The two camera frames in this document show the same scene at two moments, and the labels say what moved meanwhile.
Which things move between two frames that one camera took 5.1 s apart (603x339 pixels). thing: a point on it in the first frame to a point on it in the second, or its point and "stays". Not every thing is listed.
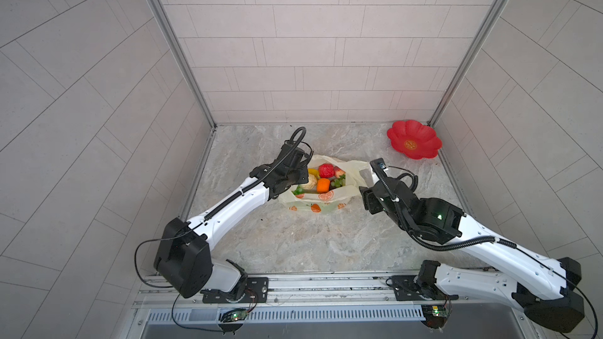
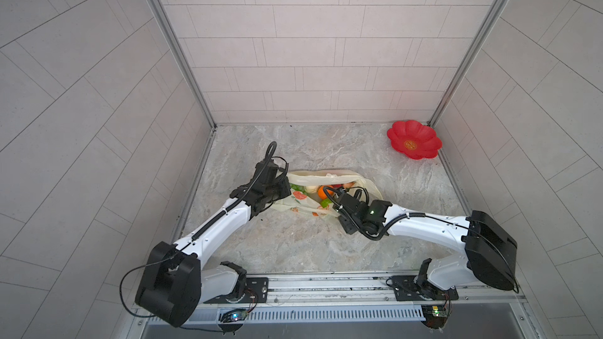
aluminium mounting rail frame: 314,300 stays
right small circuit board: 436,315 stays
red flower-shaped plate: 414,140 stays
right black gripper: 368,195 to 342,224
